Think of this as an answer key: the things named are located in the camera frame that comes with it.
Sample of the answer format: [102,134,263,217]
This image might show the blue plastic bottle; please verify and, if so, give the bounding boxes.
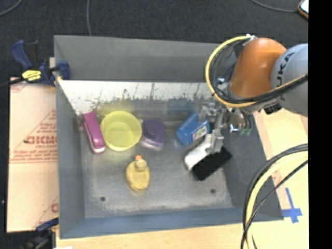
[175,112,211,146]

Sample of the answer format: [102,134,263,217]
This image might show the white and black brush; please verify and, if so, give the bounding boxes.
[184,133,233,182]

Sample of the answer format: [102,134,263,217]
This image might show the purple plastic container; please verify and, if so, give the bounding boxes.
[140,118,167,150]

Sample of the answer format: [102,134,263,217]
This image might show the grey metal bin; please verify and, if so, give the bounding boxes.
[53,34,285,240]

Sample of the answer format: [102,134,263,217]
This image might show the yellow rubber duck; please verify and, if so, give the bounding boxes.
[124,155,151,192]

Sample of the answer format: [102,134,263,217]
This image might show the yellow plastic bowl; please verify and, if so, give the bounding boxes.
[100,110,143,152]

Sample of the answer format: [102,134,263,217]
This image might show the pink stapler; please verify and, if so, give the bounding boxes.
[81,111,106,155]

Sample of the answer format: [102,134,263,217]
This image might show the brown cardboard board red print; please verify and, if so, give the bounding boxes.
[5,77,60,233]

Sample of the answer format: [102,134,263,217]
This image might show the black cylinder on white bracket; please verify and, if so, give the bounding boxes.
[264,103,283,115]

